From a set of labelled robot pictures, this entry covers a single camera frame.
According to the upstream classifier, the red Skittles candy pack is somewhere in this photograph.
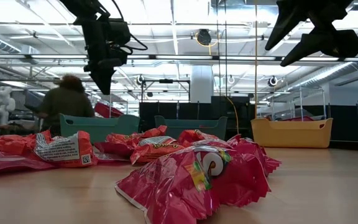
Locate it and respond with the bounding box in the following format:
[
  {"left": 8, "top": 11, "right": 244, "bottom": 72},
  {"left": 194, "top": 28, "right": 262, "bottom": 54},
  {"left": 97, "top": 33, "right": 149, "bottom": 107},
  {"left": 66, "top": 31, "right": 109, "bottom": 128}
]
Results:
[
  {"left": 114, "top": 145, "right": 272, "bottom": 224},
  {"left": 227, "top": 133, "right": 282, "bottom": 177},
  {"left": 178, "top": 129, "right": 229, "bottom": 147}
]

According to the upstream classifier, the white building column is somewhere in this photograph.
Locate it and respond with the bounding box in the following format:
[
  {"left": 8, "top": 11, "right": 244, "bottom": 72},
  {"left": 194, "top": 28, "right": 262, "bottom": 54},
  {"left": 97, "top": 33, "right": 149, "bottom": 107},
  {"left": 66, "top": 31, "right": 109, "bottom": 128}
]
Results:
[{"left": 190, "top": 65, "right": 214, "bottom": 103}]

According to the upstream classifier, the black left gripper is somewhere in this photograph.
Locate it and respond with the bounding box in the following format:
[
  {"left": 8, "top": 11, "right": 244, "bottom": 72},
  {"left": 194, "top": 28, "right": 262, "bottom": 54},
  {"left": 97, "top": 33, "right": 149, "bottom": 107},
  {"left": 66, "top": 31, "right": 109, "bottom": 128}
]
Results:
[{"left": 73, "top": 15, "right": 129, "bottom": 95}]

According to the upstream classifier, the black metal gantry frame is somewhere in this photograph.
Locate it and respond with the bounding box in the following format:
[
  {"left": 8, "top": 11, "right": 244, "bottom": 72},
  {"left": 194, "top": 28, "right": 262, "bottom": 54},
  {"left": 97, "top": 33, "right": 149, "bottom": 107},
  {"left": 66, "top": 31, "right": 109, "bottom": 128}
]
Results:
[{"left": 140, "top": 78, "right": 191, "bottom": 103}]

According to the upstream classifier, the red plastic tote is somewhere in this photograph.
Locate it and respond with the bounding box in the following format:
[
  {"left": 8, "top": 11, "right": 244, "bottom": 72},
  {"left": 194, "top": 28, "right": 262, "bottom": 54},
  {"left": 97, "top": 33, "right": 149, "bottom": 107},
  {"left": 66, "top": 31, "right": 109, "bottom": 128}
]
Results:
[{"left": 93, "top": 101, "right": 124, "bottom": 119}]

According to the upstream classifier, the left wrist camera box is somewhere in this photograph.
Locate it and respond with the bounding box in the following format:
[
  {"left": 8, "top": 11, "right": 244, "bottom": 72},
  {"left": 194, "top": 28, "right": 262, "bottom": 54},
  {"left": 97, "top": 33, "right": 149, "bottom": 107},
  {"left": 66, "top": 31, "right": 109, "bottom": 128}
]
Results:
[{"left": 108, "top": 17, "right": 132, "bottom": 47}]

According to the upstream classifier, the slate blue plastic bin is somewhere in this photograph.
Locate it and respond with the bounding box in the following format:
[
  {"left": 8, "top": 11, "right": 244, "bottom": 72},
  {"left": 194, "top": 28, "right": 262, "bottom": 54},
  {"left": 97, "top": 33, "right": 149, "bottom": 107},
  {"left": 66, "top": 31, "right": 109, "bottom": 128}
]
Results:
[{"left": 154, "top": 114, "right": 229, "bottom": 141}]

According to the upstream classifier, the red flat object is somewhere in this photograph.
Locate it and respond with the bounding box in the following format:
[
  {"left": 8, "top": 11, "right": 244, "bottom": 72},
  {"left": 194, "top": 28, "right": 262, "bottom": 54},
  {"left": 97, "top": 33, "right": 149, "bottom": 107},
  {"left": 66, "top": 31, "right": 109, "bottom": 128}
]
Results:
[{"left": 265, "top": 114, "right": 316, "bottom": 123}]

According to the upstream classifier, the pink Twizzlers candy pack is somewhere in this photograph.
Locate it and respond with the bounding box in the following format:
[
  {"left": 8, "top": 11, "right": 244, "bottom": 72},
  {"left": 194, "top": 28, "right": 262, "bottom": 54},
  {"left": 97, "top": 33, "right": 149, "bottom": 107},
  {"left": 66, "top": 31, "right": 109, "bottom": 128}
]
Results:
[{"left": 92, "top": 141, "right": 133, "bottom": 163}]

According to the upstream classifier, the white robot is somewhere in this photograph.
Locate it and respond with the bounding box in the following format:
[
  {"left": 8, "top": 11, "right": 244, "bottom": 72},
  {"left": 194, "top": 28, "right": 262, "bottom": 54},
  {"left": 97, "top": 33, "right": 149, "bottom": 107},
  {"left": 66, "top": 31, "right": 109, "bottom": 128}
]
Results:
[{"left": 0, "top": 86, "right": 16, "bottom": 127}]

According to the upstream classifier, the black partition panel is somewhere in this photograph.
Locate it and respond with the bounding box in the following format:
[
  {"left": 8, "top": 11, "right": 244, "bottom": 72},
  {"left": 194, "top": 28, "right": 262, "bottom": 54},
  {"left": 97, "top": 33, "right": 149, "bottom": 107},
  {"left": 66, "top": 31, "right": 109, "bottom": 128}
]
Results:
[
  {"left": 328, "top": 101, "right": 358, "bottom": 142},
  {"left": 139, "top": 95, "right": 252, "bottom": 141}
]

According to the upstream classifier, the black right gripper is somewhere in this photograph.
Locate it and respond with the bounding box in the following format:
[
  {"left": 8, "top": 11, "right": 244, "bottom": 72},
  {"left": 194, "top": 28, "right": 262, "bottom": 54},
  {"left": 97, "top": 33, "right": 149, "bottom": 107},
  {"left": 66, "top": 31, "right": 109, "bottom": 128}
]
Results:
[{"left": 264, "top": 0, "right": 358, "bottom": 68}]

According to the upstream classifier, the yellow plastic bin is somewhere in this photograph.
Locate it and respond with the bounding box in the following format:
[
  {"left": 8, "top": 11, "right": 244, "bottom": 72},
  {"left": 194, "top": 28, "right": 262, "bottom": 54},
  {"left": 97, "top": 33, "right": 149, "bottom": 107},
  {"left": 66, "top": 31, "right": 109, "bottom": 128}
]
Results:
[{"left": 250, "top": 117, "right": 334, "bottom": 149}]

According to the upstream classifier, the yellow extension cable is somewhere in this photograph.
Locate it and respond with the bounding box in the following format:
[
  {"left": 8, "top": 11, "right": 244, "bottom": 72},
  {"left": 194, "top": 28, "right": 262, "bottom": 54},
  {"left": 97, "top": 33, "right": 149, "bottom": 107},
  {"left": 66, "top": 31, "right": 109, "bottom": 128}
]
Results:
[{"left": 226, "top": 96, "right": 241, "bottom": 140}]

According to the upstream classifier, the person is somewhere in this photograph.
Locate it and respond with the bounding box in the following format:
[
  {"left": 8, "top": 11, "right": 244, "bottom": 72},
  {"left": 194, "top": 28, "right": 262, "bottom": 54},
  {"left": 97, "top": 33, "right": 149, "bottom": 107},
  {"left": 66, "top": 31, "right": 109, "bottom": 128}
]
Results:
[{"left": 37, "top": 73, "right": 95, "bottom": 135}]

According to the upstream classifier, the black hanging cable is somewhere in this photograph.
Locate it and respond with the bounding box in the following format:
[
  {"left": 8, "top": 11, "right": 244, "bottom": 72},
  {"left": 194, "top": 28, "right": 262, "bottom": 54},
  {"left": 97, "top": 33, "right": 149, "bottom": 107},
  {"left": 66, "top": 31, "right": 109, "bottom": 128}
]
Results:
[
  {"left": 216, "top": 0, "right": 221, "bottom": 97},
  {"left": 224, "top": 0, "right": 228, "bottom": 97}
]

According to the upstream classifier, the red Twizzlers candy pack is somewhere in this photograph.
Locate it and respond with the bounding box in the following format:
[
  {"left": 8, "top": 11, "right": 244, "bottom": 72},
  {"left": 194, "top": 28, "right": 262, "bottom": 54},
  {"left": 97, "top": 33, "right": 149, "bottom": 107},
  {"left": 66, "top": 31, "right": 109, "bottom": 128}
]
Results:
[{"left": 0, "top": 147, "right": 57, "bottom": 174}]

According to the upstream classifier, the teal green plastic bin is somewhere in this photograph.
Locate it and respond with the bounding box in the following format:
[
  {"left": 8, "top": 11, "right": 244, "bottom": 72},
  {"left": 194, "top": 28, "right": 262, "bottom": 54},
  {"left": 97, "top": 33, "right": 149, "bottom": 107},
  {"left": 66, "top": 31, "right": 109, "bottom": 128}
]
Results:
[{"left": 59, "top": 113, "right": 141, "bottom": 144}]

